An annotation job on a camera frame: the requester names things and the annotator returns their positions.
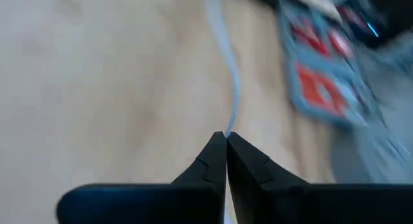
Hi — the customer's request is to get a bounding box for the grey tool case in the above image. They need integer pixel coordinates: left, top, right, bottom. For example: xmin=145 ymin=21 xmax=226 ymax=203
xmin=276 ymin=0 xmax=375 ymax=130

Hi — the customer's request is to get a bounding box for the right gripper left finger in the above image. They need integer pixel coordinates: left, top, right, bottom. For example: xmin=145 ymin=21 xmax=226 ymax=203
xmin=55 ymin=131 xmax=228 ymax=224

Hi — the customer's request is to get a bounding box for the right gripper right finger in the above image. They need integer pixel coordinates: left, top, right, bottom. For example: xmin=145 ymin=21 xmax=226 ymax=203
xmin=227 ymin=131 xmax=413 ymax=224

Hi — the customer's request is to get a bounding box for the white cord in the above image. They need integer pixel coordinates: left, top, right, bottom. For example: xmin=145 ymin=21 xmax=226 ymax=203
xmin=205 ymin=0 xmax=242 ymax=138

